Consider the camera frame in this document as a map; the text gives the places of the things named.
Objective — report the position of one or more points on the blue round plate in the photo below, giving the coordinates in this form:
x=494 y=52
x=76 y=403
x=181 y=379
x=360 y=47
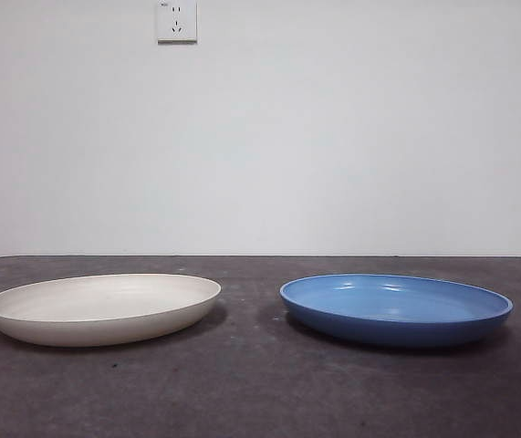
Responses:
x=392 y=305

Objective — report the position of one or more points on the white round plate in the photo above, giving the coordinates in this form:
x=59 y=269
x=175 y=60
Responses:
x=105 y=301

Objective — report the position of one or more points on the white wall socket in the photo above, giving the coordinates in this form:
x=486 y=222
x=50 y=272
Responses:
x=169 y=27

